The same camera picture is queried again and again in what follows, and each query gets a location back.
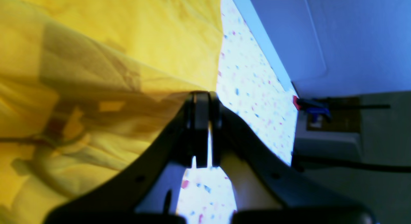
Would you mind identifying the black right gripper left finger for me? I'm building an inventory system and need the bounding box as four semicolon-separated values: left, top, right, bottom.
44;91;209;224

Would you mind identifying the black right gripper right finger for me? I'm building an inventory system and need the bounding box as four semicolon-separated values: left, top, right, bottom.
209;92;376;224

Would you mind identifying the yellow T-shirt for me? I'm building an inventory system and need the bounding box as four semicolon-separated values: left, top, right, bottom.
0;0;223;224

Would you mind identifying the red black corner clamp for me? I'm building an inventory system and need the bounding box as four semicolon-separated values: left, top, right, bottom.
293;95;391;123

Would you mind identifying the terrazzo patterned table cloth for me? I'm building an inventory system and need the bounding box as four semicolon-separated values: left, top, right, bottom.
177;0;298;224

